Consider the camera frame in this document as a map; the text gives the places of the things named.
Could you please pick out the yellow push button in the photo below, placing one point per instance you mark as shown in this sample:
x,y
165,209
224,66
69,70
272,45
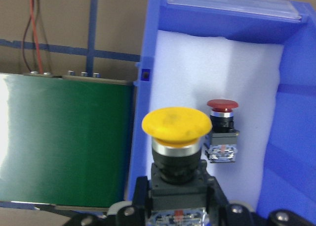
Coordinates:
x,y
179,193

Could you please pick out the blue bin at belt end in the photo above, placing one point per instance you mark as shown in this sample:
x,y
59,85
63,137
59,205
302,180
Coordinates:
x,y
259,53

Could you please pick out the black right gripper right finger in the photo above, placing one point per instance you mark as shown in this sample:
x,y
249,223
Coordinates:
x,y
222,212

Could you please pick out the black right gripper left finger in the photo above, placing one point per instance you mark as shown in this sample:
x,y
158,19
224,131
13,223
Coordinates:
x,y
136,213

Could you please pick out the red push button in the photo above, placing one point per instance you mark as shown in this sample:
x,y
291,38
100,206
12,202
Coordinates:
x,y
221,144

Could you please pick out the green conveyor belt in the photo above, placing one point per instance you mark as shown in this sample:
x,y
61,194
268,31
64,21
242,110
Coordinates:
x,y
64,141

